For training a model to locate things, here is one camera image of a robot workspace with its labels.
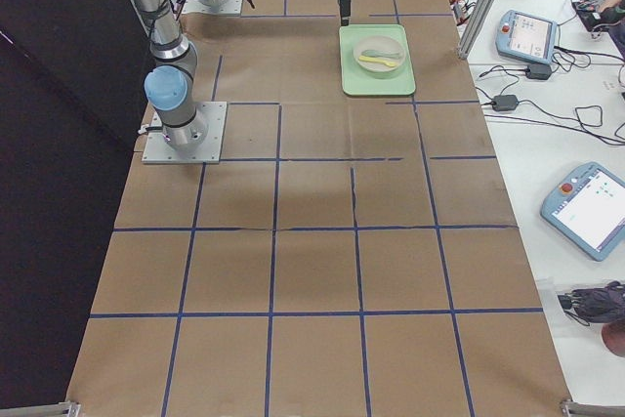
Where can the light green tray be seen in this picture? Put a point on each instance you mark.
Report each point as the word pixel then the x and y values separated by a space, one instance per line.
pixel 357 82

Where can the teach pendant near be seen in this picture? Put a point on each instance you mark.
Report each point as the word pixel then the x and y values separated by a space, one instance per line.
pixel 587 207

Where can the aluminium frame post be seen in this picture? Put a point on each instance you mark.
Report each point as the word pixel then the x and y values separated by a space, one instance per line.
pixel 483 2

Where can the yellow plastic fork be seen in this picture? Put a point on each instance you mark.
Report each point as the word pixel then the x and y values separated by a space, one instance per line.
pixel 366 59

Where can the white round plate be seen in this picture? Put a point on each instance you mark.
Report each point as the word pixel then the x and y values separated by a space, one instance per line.
pixel 380 43

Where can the black power adapter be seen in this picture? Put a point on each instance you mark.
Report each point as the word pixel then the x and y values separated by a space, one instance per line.
pixel 538 71

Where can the black power brick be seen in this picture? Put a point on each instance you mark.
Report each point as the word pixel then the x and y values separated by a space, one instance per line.
pixel 504 103

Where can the dark folded umbrella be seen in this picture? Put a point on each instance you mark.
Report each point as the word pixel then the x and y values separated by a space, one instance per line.
pixel 594 305

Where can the teach pendant far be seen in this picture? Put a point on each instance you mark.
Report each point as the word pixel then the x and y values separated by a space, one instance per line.
pixel 526 37

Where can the green plastic spoon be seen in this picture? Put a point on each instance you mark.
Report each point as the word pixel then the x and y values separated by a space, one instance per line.
pixel 381 54

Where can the teach pendant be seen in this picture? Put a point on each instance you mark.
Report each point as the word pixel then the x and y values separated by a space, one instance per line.
pixel 587 207
pixel 526 37

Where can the brown paper table cover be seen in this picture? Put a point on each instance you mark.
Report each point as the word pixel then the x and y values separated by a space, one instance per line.
pixel 347 257

